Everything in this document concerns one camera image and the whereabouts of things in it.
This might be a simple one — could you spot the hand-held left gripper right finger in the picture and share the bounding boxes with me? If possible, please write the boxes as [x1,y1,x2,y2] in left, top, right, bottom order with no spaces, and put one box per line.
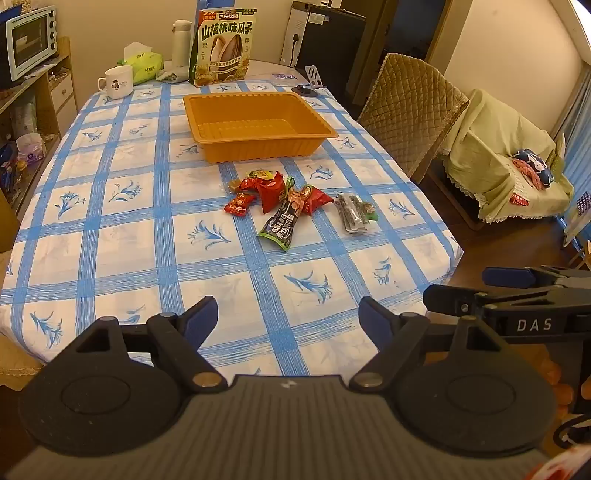
[349,296,509,393]

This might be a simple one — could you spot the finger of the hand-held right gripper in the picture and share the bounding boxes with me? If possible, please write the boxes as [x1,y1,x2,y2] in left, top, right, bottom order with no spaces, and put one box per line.
[423,284,491,320]
[481,265,573,289]

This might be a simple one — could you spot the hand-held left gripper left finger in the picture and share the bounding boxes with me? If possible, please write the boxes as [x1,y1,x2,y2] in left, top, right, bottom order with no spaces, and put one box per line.
[69,296,228,393]

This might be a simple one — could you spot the clear black snack packet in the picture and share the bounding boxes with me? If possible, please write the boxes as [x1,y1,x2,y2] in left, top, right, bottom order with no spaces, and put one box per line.
[335,194,370,236]

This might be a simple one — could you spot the small red candy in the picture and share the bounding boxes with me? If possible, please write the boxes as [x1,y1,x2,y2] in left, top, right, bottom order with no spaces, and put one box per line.
[224,193,257,216]

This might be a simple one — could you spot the dark long snack packet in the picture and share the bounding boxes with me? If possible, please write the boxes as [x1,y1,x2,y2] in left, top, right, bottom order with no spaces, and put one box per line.
[257,187,310,251]

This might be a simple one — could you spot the plain red snack packet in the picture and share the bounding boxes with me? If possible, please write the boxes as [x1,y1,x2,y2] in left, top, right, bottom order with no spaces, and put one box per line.
[295,184,334,217]

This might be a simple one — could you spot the red snack packet white print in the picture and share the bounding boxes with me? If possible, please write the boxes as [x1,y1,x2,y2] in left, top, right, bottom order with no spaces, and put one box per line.
[252,171,289,215]

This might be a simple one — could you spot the orange plastic tray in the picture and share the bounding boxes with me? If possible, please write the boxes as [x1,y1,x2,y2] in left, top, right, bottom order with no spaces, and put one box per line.
[183,91,339,164]

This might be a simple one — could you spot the person's right hand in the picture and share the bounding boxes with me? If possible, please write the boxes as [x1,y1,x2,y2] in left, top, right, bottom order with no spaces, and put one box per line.
[540,355,575,416]

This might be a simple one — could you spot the blue checked tablecloth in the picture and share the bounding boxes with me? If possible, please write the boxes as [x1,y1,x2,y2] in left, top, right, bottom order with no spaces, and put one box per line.
[0,80,465,379]

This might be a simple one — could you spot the blue patterned cushion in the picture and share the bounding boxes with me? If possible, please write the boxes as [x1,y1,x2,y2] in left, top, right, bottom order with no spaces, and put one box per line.
[510,148,564,190]

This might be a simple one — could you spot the sofa with green cover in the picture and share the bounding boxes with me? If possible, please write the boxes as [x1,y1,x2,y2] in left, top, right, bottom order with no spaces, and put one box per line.
[427,88,575,232]

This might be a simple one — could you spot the blue curtain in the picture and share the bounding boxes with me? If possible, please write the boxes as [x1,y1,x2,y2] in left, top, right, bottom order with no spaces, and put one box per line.
[551,65,591,217]

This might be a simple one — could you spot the person's red white clothing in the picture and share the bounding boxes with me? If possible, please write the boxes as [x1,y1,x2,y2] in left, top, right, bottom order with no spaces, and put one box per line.
[529,443,591,480]

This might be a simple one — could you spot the purple plastic bag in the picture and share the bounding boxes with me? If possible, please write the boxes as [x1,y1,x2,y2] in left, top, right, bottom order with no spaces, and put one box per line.
[16,134,47,163]

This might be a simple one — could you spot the grey crumpled cloth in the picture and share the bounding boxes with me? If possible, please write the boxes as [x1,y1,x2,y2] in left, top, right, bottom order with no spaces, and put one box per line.
[156,67,191,85]

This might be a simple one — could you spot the grey phone stand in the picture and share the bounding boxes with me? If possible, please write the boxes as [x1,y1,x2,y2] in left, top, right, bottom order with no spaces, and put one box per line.
[292,65,328,97]

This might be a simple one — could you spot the white mug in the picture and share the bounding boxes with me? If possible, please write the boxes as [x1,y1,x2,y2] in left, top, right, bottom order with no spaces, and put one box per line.
[97,65,135,99]

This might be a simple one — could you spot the blue white tissue packet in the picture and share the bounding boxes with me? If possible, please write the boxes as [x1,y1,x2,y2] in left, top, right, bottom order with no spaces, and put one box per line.
[270,71,308,86]

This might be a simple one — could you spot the green tissue pack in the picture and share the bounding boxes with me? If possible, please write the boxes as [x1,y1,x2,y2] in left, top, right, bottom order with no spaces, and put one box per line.
[116,41,165,85]

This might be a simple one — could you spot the black mini fridge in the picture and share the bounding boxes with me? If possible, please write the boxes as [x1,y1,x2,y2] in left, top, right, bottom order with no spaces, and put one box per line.
[280,1,368,118]

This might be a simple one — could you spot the wooden shelf cabinet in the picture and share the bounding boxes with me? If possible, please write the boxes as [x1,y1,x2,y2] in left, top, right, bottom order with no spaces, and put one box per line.
[0,37,79,250]

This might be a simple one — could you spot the white thermos bottle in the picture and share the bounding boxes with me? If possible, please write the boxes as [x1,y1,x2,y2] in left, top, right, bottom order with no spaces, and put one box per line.
[172,19,193,70]

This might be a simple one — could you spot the large sunflower seed bag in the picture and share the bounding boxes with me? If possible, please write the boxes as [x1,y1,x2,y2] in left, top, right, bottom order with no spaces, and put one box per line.
[188,8,259,88]

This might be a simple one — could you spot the light blue toaster oven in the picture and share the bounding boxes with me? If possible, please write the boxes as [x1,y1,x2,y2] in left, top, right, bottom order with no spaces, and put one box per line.
[0,6,59,84]

